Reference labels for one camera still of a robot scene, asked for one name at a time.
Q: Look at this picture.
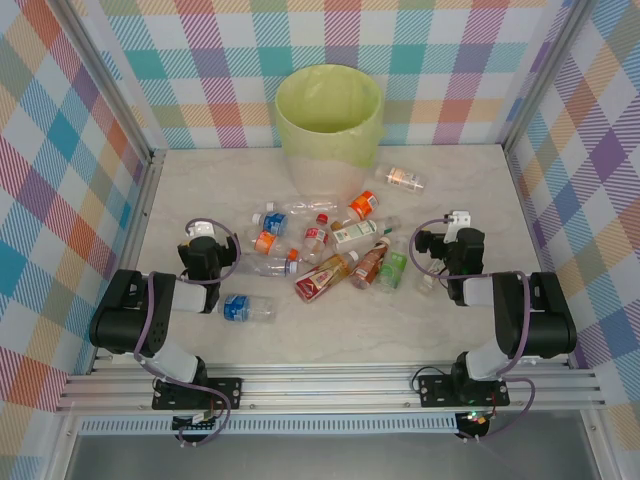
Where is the small clear bottle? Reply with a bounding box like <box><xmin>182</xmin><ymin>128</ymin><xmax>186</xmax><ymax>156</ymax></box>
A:
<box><xmin>417</xmin><ymin>257</ymin><xmax>447</xmax><ymax>296</ymax></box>

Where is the blue label clear bottle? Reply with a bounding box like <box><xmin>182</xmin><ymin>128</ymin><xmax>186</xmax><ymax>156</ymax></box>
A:
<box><xmin>219</xmin><ymin>293</ymin><xmax>277</xmax><ymax>325</ymax></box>

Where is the blue label bottle white cap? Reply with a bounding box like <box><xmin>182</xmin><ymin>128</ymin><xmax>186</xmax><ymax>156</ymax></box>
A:
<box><xmin>251</xmin><ymin>210</ymin><xmax>290</xmax><ymax>236</ymax></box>

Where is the brown drink bottle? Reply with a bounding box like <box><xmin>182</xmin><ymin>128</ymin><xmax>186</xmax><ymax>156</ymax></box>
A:
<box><xmin>349</xmin><ymin>236</ymin><xmax>392</xmax><ymax>290</ymax></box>

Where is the white green label bottle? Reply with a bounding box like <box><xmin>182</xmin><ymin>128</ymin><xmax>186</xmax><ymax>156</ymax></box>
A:
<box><xmin>330</xmin><ymin>215</ymin><xmax>403</xmax><ymax>251</ymax></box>

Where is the red label bottle red cap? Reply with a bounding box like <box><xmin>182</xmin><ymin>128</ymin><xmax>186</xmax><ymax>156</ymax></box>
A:
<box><xmin>303</xmin><ymin>213</ymin><xmax>331</xmax><ymax>265</ymax></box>

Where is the red gold label tea bottle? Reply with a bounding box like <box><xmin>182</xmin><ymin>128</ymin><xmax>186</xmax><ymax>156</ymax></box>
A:
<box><xmin>294</xmin><ymin>250</ymin><xmax>360</xmax><ymax>304</ymax></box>

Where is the clear bottle orange white label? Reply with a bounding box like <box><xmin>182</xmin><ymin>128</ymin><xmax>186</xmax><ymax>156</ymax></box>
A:
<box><xmin>374</xmin><ymin>163</ymin><xmax>428</xmax><ymax>195</ymax></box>

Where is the white ribbed waste bin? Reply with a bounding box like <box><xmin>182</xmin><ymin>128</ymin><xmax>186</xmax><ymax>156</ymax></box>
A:
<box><xmin>283</xmin><ymin>148</ymin><xmax>370</xmax><ymax>197</ymax></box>

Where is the orange label bottle white cap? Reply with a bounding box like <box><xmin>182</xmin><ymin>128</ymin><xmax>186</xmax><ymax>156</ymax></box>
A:
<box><xmin>347</xmin><ymin>189</ymin><xmax>380</xmax><ymax>222</ymax></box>

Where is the long clear bottle white cap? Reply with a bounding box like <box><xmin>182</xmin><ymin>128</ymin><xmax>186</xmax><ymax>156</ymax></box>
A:
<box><xmin>264</xmin><ymin>198</ymin><xmax>342</xmax><ymax>217</ymax></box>

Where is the small circuit board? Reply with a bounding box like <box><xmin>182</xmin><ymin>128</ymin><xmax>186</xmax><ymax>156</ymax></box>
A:
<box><xmin>457</xmin><ymin>409</ymin><xmax>492</xmax><ymax>432</ymax></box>
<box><xmin>171</xmin><ymin>410</ymin><xmax>222</xmax><ymax>434</ymax></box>

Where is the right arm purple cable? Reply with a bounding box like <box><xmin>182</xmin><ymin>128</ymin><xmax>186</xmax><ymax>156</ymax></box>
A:
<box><xmin>408</xmin><ymin>214</ymin><xmax>537</xmax><ymax>442</ymax></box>

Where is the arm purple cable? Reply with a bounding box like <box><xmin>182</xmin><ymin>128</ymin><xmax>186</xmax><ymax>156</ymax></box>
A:
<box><xmin>408</xmin><ymin>214</ymin><xmax>537</xmax><ymax>442</ymax></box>
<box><xmin>132</xmin><ymin>218</ymin><xmax>242</xmax><ymax>447</ymax></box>

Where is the right gripper white cable bracket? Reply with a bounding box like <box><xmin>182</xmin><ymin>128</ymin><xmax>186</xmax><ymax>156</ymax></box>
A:
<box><xmin>446</xmin><ymin>210</ymin><xmax>473</xmax><ymax>242</ymax></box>

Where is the aluminium side rail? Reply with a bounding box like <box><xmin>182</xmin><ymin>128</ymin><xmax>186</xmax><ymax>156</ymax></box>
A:
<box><xmin>89</xmin><ymin>148</ymin><xmax>169</xmax><ymax>375</ymax></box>

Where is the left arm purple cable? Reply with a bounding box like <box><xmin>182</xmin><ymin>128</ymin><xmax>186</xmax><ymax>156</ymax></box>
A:
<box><xmin>132</xmin><ymin>218</ymin><xmax>242</xmax><ymax>447</ymax></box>

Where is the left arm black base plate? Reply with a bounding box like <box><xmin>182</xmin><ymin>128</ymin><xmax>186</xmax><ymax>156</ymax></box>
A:
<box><xmin>151</xmin><ymin>376</ymin><xmax>244</xmax><ymax>412</ymax></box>

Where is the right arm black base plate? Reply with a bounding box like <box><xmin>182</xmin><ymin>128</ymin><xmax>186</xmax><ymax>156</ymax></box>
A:
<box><xmin>417</xmin><ymin>372</ymin><xmax>512</xmax><ymax>409</ymax></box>

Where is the aluminium mounting rail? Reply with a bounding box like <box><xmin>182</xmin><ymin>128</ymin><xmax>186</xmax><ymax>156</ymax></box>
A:
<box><xmin>54</xmin><ymin>360</ymin><xmax>607</xmax><ymax>416</ymax></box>

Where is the slotted grey cable duct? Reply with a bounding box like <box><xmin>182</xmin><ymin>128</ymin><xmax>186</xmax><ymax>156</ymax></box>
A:
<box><xmin>78</xmin><ymin>417</ymin><xmax>460</xmax><ymax>436</ymax></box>

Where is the aluminium frame post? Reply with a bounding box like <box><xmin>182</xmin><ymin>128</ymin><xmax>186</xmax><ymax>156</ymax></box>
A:
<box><xmin>501</xmin><ymin>0</ymin><xmax>599</xmax><ymax>154</ymax></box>
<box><xmin>58</xmin><ymin>0</ymin><xmax>154</xmax><ymax>169</ymax></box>

